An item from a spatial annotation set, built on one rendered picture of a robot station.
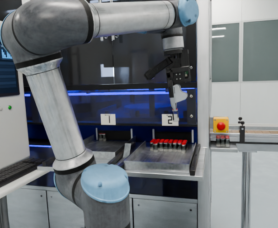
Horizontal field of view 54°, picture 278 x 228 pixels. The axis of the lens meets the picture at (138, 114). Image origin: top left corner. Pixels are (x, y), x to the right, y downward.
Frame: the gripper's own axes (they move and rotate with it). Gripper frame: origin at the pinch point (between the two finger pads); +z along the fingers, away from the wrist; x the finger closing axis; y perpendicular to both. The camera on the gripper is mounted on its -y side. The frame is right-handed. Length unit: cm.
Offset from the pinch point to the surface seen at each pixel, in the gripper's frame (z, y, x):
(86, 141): 20, -55, 36
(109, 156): 21.8, -32.6, 12.8
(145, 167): 23.2, -13.3, 0.9
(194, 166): 23.9, 5.3, 2.8
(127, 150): 20.7, -25.4, 17.9
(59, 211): 63, -81, 39
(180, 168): 24.0, 0.4, 0.4
